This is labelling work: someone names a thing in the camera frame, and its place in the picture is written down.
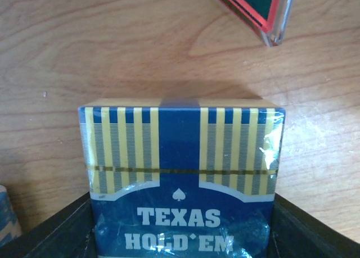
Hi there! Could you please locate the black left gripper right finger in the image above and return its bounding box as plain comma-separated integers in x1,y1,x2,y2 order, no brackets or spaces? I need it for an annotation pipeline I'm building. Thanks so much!
269,194,359,258

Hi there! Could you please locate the red green triangular button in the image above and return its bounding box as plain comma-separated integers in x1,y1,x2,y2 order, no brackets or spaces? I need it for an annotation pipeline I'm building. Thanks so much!
219,0,294,47

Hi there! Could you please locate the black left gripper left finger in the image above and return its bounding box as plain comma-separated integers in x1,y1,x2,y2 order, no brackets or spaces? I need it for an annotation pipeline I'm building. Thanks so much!
1,193,97,258

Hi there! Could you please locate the blue Texas Hold'em card deck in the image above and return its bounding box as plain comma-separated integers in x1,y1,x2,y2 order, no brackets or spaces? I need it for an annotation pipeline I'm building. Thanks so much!
78,99,286,257

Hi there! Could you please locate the blue white chip stack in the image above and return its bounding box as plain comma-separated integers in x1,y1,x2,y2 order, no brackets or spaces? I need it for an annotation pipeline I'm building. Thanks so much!
0,185,22,246

